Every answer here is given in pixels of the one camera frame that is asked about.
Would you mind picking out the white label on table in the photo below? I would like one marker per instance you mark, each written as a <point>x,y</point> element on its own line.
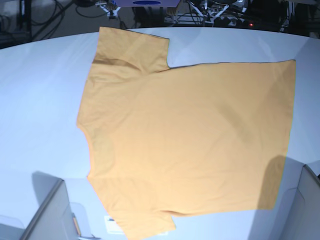
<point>112,227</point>

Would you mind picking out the white base housing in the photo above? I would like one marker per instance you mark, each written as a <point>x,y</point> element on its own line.
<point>38,209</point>
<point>296,215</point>

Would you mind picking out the blue and white box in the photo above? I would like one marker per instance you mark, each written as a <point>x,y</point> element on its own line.
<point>146,3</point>

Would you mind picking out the yellow T-shirt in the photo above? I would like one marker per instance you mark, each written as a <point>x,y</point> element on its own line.
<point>176,142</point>

